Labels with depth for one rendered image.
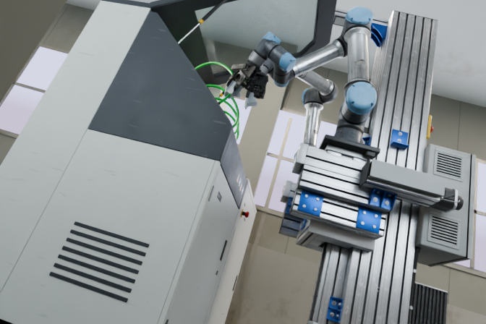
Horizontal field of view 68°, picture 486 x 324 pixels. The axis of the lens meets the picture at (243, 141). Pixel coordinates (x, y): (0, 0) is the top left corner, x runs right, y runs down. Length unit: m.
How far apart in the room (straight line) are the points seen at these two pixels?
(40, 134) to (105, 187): 0.40
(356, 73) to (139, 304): 1.19
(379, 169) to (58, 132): 1.28
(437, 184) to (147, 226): 1.04
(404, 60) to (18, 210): 1.90
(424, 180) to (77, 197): 1.28
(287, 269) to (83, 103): 2.70
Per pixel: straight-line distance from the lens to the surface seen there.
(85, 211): 1.47
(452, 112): 4.97
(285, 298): 3.78
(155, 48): 1.74
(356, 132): 1.60
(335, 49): 1.84
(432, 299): 1.80
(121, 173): 1.47
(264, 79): 1.92
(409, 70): 2.09
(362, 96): 1.51
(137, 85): 1.64
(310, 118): 2.24
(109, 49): 1.82
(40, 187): 1.60
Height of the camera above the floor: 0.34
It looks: 23 degrees up
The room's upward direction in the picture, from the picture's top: 18 degrees clockwise
